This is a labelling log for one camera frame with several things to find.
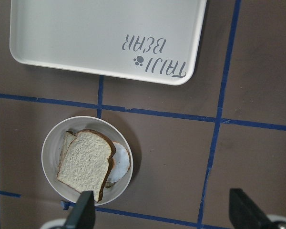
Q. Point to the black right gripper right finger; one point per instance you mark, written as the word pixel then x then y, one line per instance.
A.
pixel 244 213

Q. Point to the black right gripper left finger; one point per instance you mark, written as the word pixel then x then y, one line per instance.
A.
pixel 82 215

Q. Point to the bread slice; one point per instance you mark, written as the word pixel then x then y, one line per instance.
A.
pixel 68 137
pixel 88 163

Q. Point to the cream round plate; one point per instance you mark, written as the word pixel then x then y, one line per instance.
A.
pixel 51 150

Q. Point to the bread slice on plate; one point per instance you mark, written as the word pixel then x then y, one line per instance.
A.
pixel 68 137

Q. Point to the fried egg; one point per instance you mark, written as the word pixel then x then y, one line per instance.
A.
pixel 121 164

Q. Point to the cream bear tray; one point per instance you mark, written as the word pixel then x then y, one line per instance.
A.
pixel 146 40

